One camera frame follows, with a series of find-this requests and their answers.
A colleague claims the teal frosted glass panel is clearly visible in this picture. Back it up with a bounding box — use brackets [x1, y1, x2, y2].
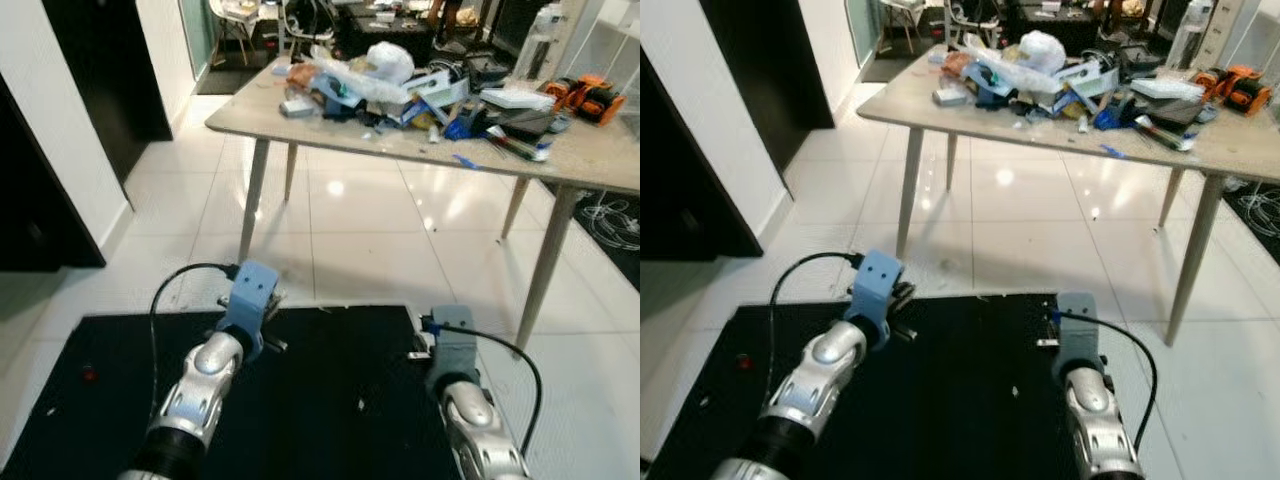
[180, 0, 216, 51]
[845, 0, 881, 66]

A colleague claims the black plastic case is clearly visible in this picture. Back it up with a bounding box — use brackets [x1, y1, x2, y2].
[1115, 45, 1161, 76]
[462, 55, 511, 86]

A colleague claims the black patterned rug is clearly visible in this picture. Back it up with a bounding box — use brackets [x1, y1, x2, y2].
[545, 185, 641, 291]
[1220, 180, 1280, 266]

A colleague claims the white flat box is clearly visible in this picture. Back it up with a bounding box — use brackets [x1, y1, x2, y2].
[1133, 78, 1206, 101]
[480, 87, 556, 111]

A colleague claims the black floor mat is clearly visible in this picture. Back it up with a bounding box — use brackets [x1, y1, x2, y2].
[650, 293, 1091, 480]
[0, 305, 471, 480]

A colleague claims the white plastic device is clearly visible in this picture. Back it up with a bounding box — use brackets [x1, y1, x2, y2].
[1060, 60, 1121, 96]
[405, 72, 471, 106]

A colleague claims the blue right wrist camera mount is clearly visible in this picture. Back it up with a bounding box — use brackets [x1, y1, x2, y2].
[425, 305, 481, 386]
[1053, 292, 1101, 373]

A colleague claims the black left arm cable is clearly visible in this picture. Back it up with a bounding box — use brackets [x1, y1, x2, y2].
[148, 262, 241, 431]
[765, 250, 861, 411]

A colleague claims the black flat panel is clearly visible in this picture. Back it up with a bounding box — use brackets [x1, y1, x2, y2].
[485, 105, 561, 136]
[1140, 95, 1211, 126]

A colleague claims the green red stick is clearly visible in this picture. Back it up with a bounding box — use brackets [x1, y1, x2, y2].
[485, 125, 551, 163]
[1135, 115, 1198, 153]

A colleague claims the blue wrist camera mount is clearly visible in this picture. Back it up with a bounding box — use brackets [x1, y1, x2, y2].
[425, 305, 481, 386]
[215, 262, 281, 361]
[1053, 292, 1101, 373]
[845, 250, 904, 349]

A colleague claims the white chair with black bag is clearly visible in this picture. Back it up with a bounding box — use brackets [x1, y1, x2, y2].
[945, 0, 1001, 46]
[280, 0, 336, 51]

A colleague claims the blue plastic machine part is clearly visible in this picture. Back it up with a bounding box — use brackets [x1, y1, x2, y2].
[968, 65, 1021, 111]
[315, 75, 366, 121]

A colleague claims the light wooden table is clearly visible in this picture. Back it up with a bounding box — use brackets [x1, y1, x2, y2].
[205, 50, 641, 351]
[857, 45, 1280, 349]

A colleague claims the black ottoman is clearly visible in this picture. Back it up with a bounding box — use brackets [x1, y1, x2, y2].
[1005, 0, 1096, 51]
[345, 5, 436, 61]

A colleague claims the orange black power tool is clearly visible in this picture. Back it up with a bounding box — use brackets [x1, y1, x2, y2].
[1198, 65, 1273, 116]
[548, 75, 626, 126]

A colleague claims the clear plastic wrap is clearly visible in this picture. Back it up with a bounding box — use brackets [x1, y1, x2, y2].
[965, 35, 1061, 96]
[310, 45, 411, 106]

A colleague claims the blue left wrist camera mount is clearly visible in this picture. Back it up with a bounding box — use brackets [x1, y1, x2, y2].
[845, 250, 904, 349]
[215, 262, 281, 361]

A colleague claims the white plastic bag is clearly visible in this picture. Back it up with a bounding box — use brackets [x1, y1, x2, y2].
[363, 42, 416, 86]
[1018, 30, 1067, 76]

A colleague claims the white chair with clutter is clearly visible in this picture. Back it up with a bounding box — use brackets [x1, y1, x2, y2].
[880, 0, 926, 56]
[210, 0, 261, 66]

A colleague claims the clear plastic bottle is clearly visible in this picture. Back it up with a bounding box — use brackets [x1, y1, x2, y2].
[1168, 0, 1216, 69]
[520, 5, 566, 81]

